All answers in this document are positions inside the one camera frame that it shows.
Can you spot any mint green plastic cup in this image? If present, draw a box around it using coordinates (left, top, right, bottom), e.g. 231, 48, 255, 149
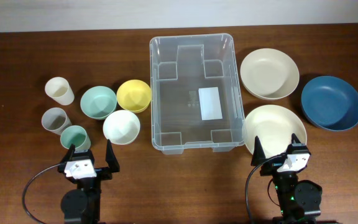
60, 125, 91, 152

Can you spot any cream plate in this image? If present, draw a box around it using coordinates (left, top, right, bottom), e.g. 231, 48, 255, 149
244, 105, 307, 158

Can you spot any translucent grey plastic cup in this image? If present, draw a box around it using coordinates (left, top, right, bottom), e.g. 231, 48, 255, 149
41, 108, 72, 135

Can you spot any dark blue plate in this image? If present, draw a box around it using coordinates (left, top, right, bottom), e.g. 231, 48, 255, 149
301, 76, 358, 132

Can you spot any beige plate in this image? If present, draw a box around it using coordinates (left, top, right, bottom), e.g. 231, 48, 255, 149
240, 48, 300, 100

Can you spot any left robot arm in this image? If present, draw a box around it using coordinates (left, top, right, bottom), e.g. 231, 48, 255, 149
58, 141, 120, 223

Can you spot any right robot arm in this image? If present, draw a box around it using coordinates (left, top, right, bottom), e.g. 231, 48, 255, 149
250, 134, 323, 223

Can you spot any white bowl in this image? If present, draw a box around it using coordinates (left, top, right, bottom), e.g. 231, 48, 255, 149
103, 110, 140, 145

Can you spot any mint green bowl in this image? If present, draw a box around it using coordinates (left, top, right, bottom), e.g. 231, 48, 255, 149
80, 86, 117, 120

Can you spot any cream plastic cup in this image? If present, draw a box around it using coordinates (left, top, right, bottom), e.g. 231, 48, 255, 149
45, 77, 75, 106

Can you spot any yellow bowl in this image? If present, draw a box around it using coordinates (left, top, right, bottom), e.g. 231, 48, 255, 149
117, 80, 152, 113

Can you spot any white label in bin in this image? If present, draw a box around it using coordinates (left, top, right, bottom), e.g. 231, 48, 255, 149
198, 87, 223, 121

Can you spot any clear plastic storage bin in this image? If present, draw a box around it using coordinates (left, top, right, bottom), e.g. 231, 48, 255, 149
149, 33, 245, 155

